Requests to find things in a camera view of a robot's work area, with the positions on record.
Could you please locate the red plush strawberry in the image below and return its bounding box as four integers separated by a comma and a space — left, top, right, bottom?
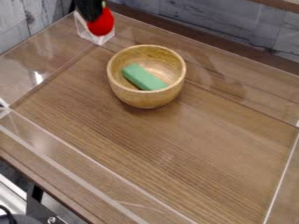
87, 2, 115, 36

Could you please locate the green rectangular block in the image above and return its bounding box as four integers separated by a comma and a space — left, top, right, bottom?
121, 64, 168, 91

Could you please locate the clear acrylic tray wall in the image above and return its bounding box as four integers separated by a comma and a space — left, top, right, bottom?
0, 14, 299, 224

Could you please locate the black table leg bracket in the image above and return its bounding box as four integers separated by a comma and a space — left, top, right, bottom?
25, 184, 84, 224

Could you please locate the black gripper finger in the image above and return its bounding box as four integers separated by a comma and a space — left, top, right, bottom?
73, 0, 103, 22

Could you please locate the black cable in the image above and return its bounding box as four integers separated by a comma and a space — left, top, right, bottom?
0, 204, 17, 224

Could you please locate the wooden bowl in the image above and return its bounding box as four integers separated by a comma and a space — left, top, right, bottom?
107, 45, 187, 109

